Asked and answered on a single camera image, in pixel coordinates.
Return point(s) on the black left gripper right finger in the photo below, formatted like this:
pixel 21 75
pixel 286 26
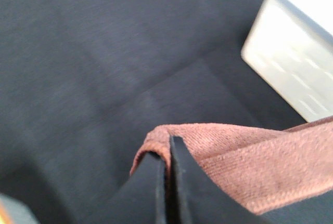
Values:
pixel 197 198

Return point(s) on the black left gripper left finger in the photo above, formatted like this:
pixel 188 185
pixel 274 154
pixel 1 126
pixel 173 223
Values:
pixel 141 199

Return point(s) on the brown microfiber towel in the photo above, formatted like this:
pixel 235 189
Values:
pixel 262 169

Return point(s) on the black cloth table cover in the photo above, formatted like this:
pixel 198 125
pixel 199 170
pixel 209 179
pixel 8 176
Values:
pixel 84 81

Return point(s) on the white plastic storage bin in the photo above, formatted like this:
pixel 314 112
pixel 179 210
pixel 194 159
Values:
pixel 290 47

